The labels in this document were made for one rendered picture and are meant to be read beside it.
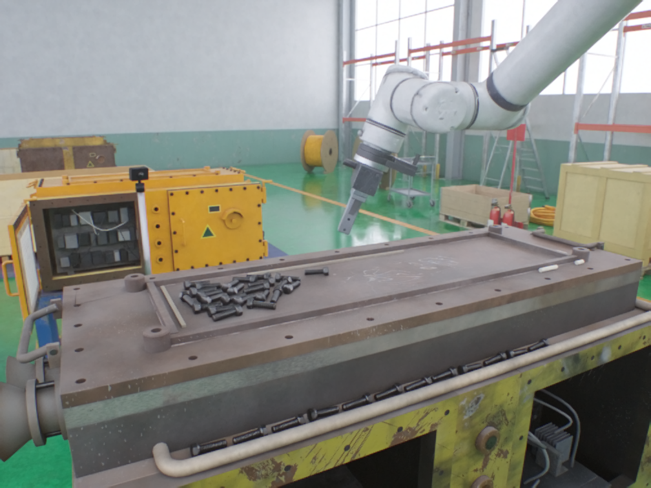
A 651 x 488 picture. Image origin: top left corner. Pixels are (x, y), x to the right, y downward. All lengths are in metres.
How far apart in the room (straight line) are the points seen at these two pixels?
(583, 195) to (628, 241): 0.76
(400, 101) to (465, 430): 0.61
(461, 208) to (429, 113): 7.03
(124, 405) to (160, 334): 0.11
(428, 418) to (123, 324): 0.55
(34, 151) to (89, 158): 0.84
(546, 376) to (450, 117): 0.55
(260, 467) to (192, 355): 0.19
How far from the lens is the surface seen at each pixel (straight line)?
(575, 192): 6.50
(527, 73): 0.88
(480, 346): 1.02
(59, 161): 9.11
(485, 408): 0.98
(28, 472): 2.98
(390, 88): 0.97
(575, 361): 1.15
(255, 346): 0.76
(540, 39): 0.85
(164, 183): 3.44
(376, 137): 0.98
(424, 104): 0.85
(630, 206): 6.11
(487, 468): 1.09
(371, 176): 0.96
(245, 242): 3.53
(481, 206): 7.55
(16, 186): 6.52
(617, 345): 1.27
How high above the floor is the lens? 1.71
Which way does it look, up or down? 15 degrees down
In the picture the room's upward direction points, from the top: straight up
